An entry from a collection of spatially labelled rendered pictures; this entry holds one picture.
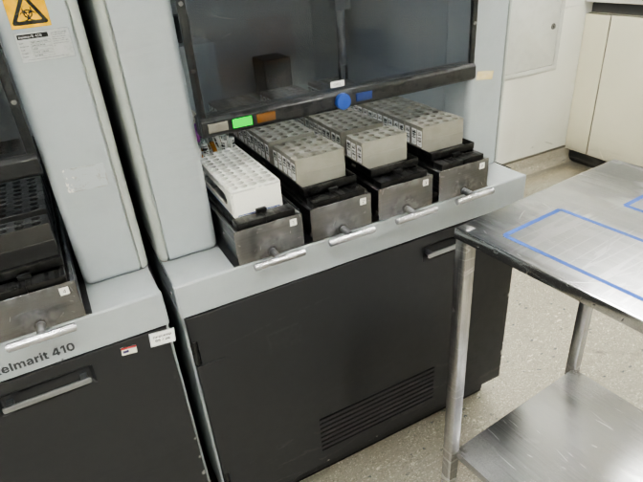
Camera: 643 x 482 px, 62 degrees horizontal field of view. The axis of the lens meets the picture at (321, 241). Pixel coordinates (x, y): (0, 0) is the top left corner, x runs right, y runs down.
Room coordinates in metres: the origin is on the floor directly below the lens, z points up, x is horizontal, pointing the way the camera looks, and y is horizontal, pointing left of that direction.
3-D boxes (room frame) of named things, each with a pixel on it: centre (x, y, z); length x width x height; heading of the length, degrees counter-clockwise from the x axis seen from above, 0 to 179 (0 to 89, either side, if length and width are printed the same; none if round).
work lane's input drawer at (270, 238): (1.16, 0.23, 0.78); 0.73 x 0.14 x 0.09; 25
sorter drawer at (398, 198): (1.29, -0.04, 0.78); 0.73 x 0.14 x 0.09; 25
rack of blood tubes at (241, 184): (1.04, 0.17, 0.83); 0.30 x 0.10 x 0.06; 25
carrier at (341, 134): (1.16, -0.11, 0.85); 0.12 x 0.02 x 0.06; 115
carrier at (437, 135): (1.14, -0.28, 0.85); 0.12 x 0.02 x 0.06; 114
